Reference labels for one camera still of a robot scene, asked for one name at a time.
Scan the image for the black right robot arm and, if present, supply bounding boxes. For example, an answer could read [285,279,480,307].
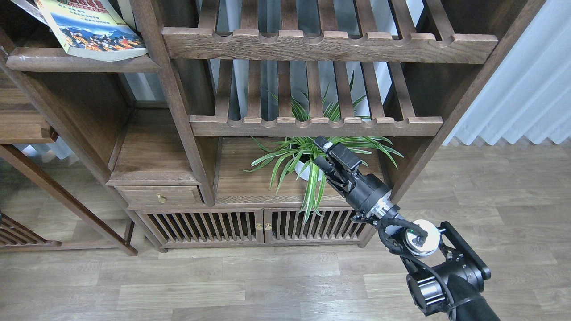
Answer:
[314,136,498,321]

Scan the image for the white plant pot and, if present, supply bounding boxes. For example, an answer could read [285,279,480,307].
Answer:
[294,160,323,181]

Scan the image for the blue landscape cover book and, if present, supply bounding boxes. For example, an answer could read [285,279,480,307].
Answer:
[35,0,148,62]

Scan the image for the brass drawer knob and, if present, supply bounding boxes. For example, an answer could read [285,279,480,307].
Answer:
[157,193,166,204]

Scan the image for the maroon book white characters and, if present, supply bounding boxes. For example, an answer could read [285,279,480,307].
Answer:
[12,0,49,25]

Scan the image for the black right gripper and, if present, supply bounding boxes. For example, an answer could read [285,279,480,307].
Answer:
[314,136,393,217]

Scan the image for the white pleated curtain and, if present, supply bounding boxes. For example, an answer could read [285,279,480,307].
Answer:
[444,0,571,145]

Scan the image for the dark wooden bookshelf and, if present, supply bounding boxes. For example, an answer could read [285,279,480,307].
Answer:
[1,0,545,252]

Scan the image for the white upright book spine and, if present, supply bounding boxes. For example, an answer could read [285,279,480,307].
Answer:
[117,0,137,31]

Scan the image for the green spider plant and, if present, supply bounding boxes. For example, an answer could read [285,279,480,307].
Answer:
[242,71,404,223]

